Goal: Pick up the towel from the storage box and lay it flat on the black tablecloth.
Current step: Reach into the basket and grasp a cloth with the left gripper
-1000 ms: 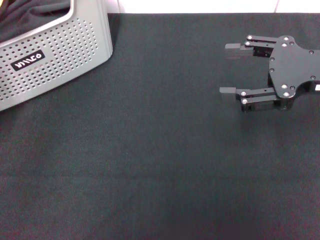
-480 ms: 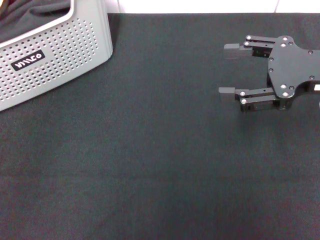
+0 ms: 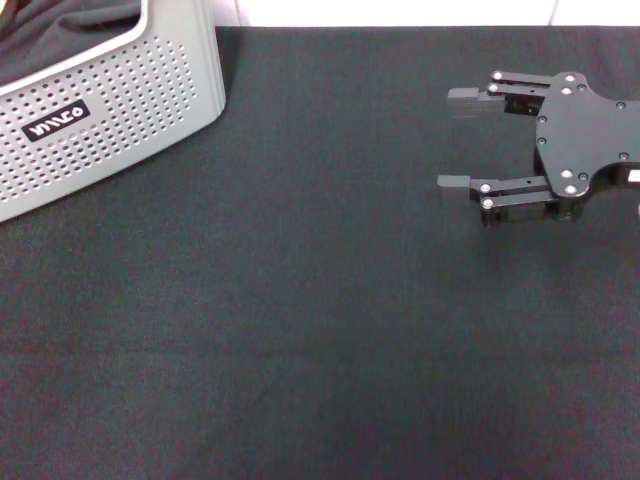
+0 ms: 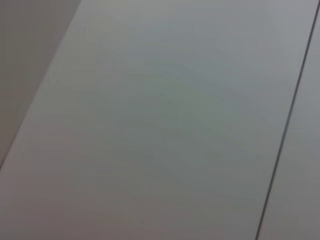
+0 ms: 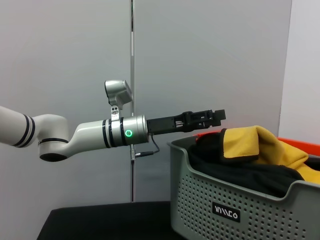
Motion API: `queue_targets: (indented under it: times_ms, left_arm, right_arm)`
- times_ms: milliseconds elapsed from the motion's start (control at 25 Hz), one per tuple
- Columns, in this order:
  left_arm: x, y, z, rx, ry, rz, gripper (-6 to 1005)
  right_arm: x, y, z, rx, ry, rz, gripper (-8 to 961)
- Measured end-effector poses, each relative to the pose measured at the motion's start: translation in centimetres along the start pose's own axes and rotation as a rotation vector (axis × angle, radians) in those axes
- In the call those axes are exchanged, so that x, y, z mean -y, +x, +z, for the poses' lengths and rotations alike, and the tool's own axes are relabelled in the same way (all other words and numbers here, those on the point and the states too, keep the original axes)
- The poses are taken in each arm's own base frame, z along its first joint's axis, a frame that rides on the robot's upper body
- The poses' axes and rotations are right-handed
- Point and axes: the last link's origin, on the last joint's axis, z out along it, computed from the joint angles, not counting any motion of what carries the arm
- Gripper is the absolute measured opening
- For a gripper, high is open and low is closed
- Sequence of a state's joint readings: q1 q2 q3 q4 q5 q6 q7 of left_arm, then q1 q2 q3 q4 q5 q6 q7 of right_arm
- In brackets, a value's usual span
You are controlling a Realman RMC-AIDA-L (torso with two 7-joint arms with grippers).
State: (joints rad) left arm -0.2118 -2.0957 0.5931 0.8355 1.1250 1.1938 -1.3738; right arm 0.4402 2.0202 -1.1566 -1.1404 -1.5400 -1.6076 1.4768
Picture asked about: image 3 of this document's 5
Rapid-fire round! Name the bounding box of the black tablecloth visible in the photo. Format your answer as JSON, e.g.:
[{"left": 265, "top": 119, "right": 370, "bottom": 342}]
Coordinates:
[{"left": 0, "top": 24, "right": 640, "bottom": 480}]

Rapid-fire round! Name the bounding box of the black cloth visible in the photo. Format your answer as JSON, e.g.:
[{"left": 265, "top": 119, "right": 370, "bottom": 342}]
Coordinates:
[{"left": 0, "top": 0, "right": 146, "bottom": 87}]

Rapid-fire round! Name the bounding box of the grey perforated storage box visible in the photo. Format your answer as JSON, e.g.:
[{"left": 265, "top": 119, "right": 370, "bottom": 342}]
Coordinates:
[{"left": 0, "top": 0, "right": 228, "bottom": 224}]

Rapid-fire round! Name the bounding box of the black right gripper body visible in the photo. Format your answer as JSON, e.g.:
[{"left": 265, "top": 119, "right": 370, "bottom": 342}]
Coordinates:
[{"left": 532, "top": 70, "right": 640, "bottom": 222}]

